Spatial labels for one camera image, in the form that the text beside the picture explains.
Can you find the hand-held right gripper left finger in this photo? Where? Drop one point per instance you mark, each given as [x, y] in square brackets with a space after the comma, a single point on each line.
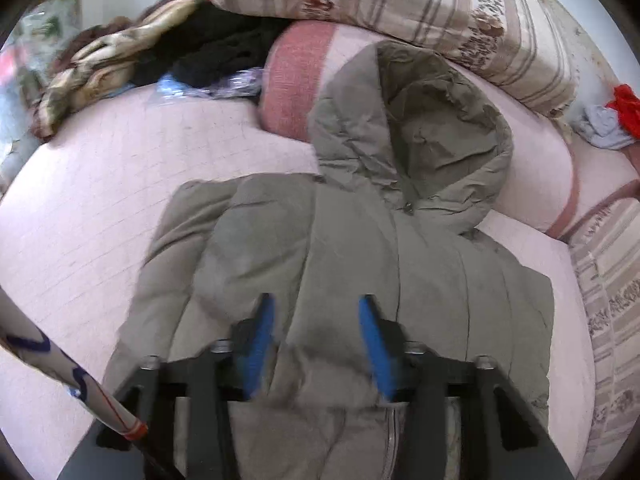
[260, 350]

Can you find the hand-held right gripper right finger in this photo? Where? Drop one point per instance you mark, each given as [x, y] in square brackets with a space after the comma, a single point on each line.
[377, 355]

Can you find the olive hooded puffer jacket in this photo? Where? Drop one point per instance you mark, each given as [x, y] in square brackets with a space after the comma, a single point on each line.
[350, 240]

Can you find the person's left forearm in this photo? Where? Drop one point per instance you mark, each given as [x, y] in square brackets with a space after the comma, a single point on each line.
[45, 345]

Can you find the pink checked bed sheet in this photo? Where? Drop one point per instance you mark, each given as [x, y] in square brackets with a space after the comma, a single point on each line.
[100, 185]

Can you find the striped patterned bed cover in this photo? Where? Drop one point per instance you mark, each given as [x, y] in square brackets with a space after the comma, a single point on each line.
[610, 280]

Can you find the clear plastic bag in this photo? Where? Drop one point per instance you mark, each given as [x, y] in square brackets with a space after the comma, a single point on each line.
[230, 85]

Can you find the pink pillow with red bands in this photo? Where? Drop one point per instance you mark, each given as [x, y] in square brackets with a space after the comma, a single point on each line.
[295, 75]

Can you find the black fuzzy garment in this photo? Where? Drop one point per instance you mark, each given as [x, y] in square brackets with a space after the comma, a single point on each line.
[220, 45]

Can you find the grey-blue cloth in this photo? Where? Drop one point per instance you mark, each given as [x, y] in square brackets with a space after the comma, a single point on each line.
[602, 125]

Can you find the brown and beige blanket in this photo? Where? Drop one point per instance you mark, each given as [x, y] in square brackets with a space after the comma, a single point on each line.
[100, 60]

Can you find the red cloth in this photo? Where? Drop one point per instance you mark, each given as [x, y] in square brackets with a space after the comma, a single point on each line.
[627, 105]

